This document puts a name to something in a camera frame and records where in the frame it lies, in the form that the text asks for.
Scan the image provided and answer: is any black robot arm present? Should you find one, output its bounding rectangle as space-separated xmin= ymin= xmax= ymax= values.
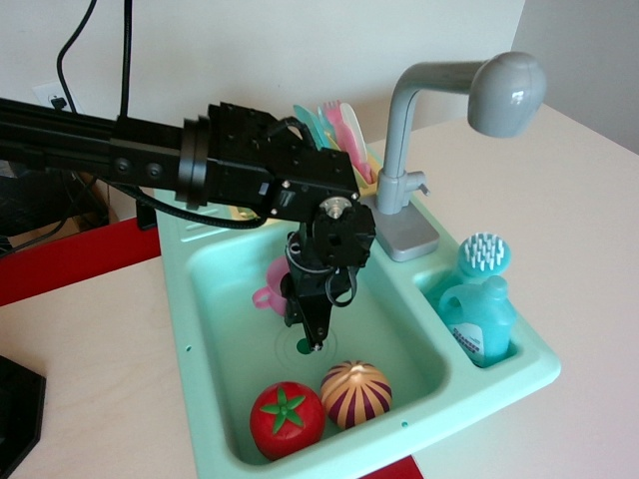
xmin=1 ymin=100 xmax=375 ymax=351

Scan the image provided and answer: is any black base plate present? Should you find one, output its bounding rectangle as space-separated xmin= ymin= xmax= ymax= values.
xmin=1 ymin=356 xmax=46 ymax=478

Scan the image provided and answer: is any teal detergent bottle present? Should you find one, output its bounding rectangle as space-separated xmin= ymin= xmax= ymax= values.
xmin=437 ymin=275 xmax=517 ymax=368

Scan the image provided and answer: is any red toy tomato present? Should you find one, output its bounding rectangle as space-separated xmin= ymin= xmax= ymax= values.
xmin=250 ymin=381 xmax=325 ymax=461

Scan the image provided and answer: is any white wall outlet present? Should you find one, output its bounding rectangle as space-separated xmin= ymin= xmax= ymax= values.
xmin=32 ymin=80 xmax=83 ymax=113

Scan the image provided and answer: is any black bag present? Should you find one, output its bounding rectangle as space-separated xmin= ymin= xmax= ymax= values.
xmin=1 ymin=162 xmax=109 ymax=238

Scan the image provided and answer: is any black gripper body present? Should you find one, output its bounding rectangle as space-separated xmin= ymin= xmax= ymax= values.
xmin=281 ymin=232 xmax=357 ymax=312

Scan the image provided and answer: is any teal toy plate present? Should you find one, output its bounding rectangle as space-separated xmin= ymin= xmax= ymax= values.
xmin=293 ymin=104 xmax=330 ymax=149

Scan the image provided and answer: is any black power cable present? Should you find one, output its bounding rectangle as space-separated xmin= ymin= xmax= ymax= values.
xmin=55 ymin=0 xmax=109 ymax=211

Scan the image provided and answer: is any red table edge strip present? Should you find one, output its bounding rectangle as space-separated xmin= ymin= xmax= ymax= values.
xmin=1 ymin=220 xmax=161 ymax=305

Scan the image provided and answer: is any striped toy onion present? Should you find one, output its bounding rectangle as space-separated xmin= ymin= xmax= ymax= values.
xmin=319 ymin=360 xmax=393 ymax=430

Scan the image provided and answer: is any teal scrub brush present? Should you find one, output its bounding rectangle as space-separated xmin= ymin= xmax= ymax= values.
xmin=454 ymin=232 xmax=512 ymax=283

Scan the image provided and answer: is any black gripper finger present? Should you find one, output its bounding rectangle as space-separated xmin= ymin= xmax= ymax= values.
xmin=284 ymin=295 xmax=304 ymax=327
xmin=302 ymin=296 xmax=331 ymax=352

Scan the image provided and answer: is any black braided cable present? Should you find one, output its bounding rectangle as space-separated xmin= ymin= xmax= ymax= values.
xmin=119 ymin=0 xmax=274 ymax=232

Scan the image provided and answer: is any grey toy faucet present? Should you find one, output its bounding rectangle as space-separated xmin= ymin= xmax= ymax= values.
xmin=364 ymin=51 xmax=547 ymax=262

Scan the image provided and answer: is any pink toy fork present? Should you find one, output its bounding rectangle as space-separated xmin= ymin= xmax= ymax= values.
xmin=323 ymin=100 xmax=346 ymax=151

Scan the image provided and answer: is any pink toy cup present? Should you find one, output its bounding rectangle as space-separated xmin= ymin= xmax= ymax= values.
xmin=252 ymin=255 xmax=289 ymax=316

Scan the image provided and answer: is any yellow dish drying rack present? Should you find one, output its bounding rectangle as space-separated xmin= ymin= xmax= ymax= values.
xmin=228 ymin=147 xmax=381 ymax=221

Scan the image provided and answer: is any mint green toy sink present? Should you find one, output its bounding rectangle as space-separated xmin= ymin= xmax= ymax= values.
xmin=158 ymin=214 xmax=561 ymax=478

